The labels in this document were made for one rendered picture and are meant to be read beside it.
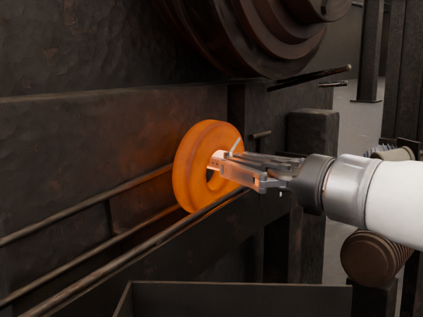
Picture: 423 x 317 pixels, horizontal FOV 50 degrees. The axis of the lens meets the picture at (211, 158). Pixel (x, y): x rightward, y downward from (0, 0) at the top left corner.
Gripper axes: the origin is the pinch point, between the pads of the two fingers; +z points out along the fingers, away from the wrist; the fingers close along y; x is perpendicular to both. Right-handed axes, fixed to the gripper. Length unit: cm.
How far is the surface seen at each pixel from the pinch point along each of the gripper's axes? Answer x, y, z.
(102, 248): -9.4, -19.6, 3.2
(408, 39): 26, 429, 82
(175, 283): -3.5, -27.8, -17.1
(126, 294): -3.6, -31.8, -15.0
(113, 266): -8.6, -23.0, -3.1
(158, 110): 7.3, -4.6, 7.3
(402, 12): 52, 426, 91
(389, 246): -24, 42, -19
